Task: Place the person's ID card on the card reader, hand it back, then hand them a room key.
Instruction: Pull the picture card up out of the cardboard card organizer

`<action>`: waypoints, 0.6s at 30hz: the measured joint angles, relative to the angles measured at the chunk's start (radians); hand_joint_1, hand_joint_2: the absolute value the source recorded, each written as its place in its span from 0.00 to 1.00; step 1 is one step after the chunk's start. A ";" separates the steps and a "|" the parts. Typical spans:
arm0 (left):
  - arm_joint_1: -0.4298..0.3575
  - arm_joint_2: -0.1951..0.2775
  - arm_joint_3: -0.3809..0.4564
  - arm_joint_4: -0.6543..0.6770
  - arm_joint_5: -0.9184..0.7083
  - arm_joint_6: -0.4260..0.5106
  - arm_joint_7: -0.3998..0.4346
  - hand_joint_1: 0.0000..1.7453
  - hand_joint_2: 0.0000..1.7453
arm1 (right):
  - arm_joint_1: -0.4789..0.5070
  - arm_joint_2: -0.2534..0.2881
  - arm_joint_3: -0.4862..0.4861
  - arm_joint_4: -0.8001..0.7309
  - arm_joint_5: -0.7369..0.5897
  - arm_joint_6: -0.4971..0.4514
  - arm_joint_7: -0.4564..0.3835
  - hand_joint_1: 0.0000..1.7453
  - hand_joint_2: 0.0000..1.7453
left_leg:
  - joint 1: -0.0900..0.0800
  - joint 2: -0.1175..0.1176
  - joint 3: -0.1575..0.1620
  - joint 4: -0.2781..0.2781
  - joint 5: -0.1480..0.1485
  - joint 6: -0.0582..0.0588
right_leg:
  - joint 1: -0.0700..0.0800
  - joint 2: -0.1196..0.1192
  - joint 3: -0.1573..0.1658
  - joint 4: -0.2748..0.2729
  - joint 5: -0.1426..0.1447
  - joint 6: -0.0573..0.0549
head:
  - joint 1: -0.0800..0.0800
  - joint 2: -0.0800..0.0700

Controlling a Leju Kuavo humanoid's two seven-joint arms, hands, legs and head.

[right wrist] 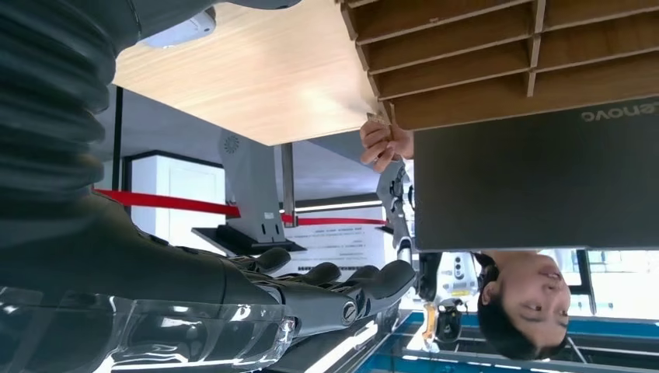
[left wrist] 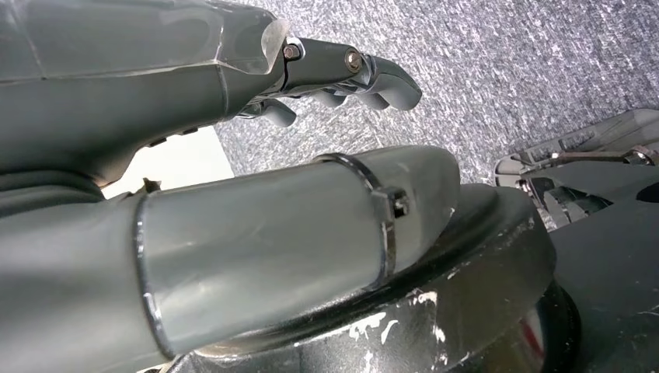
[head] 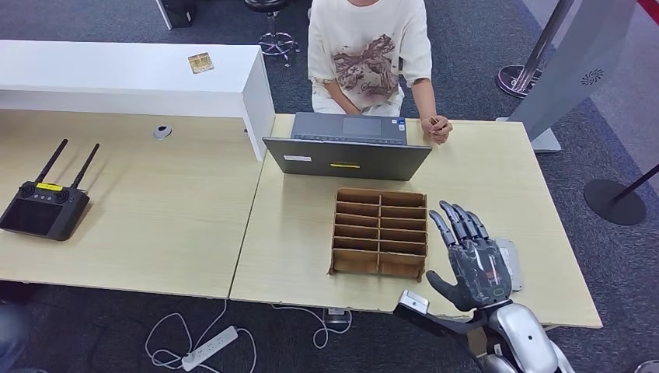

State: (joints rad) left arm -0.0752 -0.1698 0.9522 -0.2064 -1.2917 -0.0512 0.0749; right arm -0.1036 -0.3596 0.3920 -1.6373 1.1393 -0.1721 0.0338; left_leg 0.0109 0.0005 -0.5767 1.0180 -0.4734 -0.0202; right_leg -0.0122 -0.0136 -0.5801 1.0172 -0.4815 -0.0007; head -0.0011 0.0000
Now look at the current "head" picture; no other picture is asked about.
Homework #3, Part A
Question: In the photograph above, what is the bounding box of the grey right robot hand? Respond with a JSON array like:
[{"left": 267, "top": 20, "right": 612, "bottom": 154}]
[{"left": 425, "top": 200, "right": 514, "bottom": 313}]

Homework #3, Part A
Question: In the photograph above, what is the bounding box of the person's left hand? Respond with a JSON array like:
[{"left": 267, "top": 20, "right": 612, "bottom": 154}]
[{"left": 420, "top": 115, "right": 454, "bottom": 145}]

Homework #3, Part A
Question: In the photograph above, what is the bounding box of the grey card reader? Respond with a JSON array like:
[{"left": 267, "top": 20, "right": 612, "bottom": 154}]
[{"left": 493, "top": 237, "right": 524, "bottom": 294}]

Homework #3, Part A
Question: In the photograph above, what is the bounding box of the person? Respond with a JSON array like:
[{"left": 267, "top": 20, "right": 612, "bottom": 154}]
[{"left": 308, "top": 0, "right": 454, "bottom": 145}]

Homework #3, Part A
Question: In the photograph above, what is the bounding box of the golden room key card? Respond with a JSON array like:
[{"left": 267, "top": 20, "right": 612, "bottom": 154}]
[{"left": 187, "top": 51, "right": 216, "bottom": 75}]

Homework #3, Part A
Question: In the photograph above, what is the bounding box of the grey open laptop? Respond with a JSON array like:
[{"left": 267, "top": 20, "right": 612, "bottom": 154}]
[{"left": 261, "top": 112, "right": 434, "bottom": 182}]

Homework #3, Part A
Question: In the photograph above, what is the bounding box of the brown cardboard slot organizer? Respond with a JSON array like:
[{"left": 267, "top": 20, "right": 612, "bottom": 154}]
[{"left": 328, "top": 188, "right": 429, "bottom": 284}]

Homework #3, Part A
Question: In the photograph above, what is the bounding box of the grey standing sign panel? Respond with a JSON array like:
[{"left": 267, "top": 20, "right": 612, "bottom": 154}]
[{"left": 497, "top": 0, "right": 640, "bottom": 154}]

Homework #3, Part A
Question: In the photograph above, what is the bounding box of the black stanchion with round base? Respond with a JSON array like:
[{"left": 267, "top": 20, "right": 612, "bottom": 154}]
[{"left": 583, "top": 163, "right": 659, "bottom": 226}]

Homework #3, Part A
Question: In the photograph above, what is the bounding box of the chrome base black stool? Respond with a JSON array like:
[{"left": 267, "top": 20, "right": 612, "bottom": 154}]
[{"left": 242, "top": 0, "right": 302, "bottom": 68}]

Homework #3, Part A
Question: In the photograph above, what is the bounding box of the white power strip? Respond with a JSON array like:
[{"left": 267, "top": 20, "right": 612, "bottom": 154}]
[{"left": 180, "top": 326, "right": 239, "bottom": 373}]

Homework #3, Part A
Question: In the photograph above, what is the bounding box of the black cabinet box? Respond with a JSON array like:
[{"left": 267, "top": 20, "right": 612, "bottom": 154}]
[{"left": 154, "top": 0, "right": 197, "bottom": 30}]

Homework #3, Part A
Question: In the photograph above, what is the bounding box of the white desk riser shelf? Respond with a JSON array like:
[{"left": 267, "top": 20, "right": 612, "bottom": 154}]
[{"left": 0, "top": 39, "right": 277, "bottom": 163}]

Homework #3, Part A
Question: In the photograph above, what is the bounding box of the black remote controller with antennas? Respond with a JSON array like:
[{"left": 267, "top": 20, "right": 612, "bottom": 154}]
[{"left": 0, "top": 138, "right": 101, "bottom": 242}]

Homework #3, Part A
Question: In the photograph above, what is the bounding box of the chrome stanchion post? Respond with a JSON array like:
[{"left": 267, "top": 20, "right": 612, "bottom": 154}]
[{"left": 495, "top": 0, "right": 575, "bottom": 99}]

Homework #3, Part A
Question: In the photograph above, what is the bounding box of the short looped white cable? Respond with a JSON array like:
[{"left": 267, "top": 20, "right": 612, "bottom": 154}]
[{"left": 270, "top": 305, "right": 354, "bottom": 351}]

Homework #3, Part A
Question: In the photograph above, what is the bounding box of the long white power cable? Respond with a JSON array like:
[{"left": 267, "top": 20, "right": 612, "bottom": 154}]
[{"left": 143, "top": 301, "right": 257, "bottom": 373}]

